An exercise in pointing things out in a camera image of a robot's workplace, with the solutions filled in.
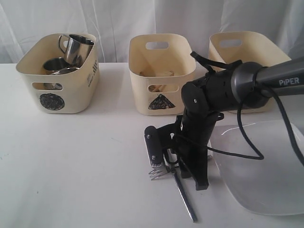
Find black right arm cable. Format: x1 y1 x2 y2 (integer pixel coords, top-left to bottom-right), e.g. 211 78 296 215
171 51 304 167

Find stainless steel bowl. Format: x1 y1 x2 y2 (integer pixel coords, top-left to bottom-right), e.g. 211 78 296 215
43 67 79 90

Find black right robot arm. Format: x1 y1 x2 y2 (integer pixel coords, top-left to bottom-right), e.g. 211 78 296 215
173 53 304 190

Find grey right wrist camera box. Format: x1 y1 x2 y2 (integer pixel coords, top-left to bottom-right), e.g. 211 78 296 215
144 115 182 168

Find steel mug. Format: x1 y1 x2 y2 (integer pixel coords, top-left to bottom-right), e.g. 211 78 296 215
43 57 70 72
58 34 95 67

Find wooden chopstick long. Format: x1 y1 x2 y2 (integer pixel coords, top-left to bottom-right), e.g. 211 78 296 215
155 71 174 77

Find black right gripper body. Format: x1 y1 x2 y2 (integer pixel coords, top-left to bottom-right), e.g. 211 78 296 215
175 110 224 166

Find steel fork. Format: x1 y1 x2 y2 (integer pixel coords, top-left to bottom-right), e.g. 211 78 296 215
148 154 170 181

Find steel mug front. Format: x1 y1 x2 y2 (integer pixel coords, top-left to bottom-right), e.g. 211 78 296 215
58 34 95 67

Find steel table knife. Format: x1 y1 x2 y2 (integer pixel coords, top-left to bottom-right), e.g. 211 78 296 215
166 152 198 223

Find cream bin with triangle mark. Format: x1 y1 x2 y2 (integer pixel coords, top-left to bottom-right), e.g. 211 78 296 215
129 34 196 115

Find cream bin with circle mark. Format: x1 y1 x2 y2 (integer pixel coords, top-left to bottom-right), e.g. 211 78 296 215
16 33 99 114

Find cream bin with square mark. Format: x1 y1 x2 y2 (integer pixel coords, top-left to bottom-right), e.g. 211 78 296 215
209 31 292 114

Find white square plate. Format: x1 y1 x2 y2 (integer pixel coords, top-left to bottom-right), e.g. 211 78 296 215
213 120 304 215

